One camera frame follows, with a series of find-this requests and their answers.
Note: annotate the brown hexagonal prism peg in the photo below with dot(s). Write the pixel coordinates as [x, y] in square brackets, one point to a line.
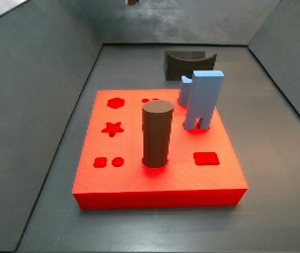
[132, 2]

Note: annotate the dark brown cylinder peg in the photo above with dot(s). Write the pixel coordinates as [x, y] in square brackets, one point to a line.
[157, 126]

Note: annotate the small blue notched peg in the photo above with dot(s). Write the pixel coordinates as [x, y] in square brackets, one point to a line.
[186, 85]

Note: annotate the red shape-sorting block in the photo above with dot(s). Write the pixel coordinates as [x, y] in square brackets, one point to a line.
[142, 161]

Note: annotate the tall blue slotted peg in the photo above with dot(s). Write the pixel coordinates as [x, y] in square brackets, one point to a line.
[207, 82]

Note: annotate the black curved holder stand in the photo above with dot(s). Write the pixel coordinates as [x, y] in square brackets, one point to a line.
[182, 62]

